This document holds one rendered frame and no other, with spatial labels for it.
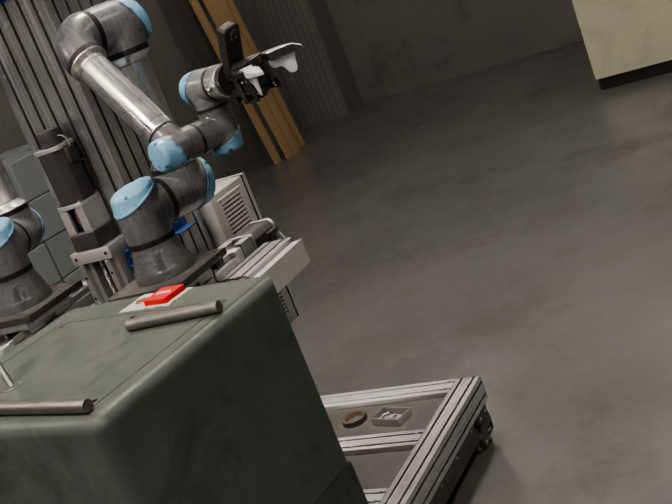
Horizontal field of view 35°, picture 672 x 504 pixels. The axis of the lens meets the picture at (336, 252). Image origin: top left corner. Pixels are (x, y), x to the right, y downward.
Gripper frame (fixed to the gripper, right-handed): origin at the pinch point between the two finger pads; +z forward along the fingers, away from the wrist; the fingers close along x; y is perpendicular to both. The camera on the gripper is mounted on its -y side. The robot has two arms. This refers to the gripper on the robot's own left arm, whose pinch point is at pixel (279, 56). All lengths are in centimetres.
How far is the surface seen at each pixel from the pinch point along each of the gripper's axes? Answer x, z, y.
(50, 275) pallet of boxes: -102, -450, 126
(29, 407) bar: 84, 13, 20
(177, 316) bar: 54, 12, 24
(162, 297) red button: 48, -3, 25
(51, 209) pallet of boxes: -130, -459, 95
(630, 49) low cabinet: -503, -284, 204
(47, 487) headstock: 88, 12, 32
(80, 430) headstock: 83, 25, 23
